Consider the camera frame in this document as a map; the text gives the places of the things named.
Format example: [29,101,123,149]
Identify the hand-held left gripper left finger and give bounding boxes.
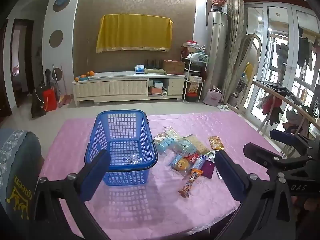
[32,150,111,240]

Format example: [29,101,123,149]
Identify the long orange cartoon snack packet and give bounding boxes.
[178,169,203,198]

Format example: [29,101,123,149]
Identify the glass sliding door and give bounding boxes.
[244,2,320,128]

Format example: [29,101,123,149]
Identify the yellow cloth cover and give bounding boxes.
[96,14,173,53]

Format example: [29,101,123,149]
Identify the brown cardboard box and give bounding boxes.
[163,59,186,75]

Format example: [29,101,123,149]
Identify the wooden arched frame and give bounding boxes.
[240,34,263,105]

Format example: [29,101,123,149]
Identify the beige patterned curtain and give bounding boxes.
[221,0,244,103]

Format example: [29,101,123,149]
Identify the hanging clothes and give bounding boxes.
[275,27,320,85]

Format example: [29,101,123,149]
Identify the small yellow hanging cloth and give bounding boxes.
[245,62,254,80]

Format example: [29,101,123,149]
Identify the red garment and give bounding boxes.
[260,95,283,124]

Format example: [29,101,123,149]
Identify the light blue snack packet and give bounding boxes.
[153,134,175,153]
[172,139,198,155]

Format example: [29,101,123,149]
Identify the green folded cloth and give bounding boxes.
[144,68,167,75]

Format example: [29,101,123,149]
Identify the pink tablecloth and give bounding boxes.
[39,111,283,240]

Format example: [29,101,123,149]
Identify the white handled mop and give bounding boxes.
[52,64,61,99]

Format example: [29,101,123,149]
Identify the blue white stick packet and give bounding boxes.
[192,154,207,172]

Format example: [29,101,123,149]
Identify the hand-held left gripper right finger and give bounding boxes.
[210,150,300,240]

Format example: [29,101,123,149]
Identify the dark cloth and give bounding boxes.
[256,79,300,98]

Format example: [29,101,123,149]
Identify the small orange snack pouch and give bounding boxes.
[208,136,223,150]

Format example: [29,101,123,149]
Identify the pink tote bag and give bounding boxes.
[203,85,223,106]

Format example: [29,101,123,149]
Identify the blue plastic basket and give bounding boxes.
[84,109,158,186]

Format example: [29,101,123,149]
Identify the cracker packet with green end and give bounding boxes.
[184,135,212,155]

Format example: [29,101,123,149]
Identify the pink broom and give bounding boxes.
[58,64,72,108]

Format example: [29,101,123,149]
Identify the grey embroidered chair cover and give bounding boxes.
[0,129,42,222]

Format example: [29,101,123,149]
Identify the white metal shelf rack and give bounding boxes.
[180,40,209,103]

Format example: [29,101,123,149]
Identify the red bag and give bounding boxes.
[41,86,58,112]

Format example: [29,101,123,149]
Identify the black bag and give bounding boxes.
[30,86,48,118]

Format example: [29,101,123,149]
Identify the tall standing air conditioner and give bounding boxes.
[205,10,229,98]

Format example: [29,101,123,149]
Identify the round cookie packet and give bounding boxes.
[168,154,194,178]

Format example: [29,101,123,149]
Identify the cream tv cabinet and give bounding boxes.
[72,71,186,107]

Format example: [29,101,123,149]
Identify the vase of red flowers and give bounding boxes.
[209,0,228,12]

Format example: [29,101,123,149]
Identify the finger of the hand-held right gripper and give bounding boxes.
[244,142,313,174]
[269,129,320,155]

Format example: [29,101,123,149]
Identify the dark wooden door frame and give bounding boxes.
[10,19,35,108]

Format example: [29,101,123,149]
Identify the purple snack packet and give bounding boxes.
[201,160,216,179]

